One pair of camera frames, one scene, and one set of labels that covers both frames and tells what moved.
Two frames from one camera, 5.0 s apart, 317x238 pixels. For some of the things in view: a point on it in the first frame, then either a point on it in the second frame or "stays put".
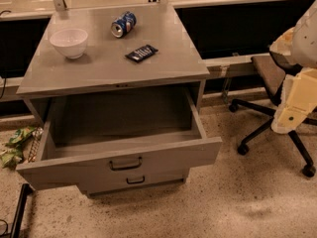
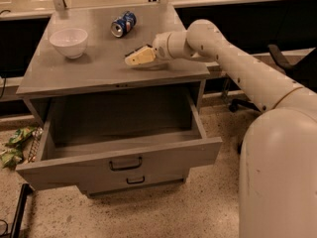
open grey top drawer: [103, 136] stays put
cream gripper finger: [287, 119] → [143, 56]
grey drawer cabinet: [115, 93] stays put
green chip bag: [12, 153] stays put
